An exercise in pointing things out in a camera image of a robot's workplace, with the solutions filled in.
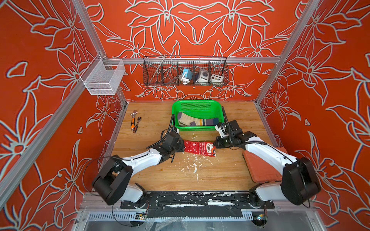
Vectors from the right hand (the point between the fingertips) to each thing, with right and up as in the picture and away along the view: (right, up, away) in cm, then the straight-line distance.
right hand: (210, 143), depth 84 cm
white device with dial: (-3, +42, +7) cm, 43 cm away
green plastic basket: (-5, +17, +28) cm, 33 cm away
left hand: (-16, 0, +4) cm, 17 cm away
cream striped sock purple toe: (-16, +14, +19) cm, 28 cm away
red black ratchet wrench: (-50, +14, +23) cm, 57 cm away
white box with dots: (+6, +41, +9) cm, 43 cm away
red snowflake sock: (-6, -4, +5) cm, 9 cm away
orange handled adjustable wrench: (-55, +13, +23) cm, 61 cm away
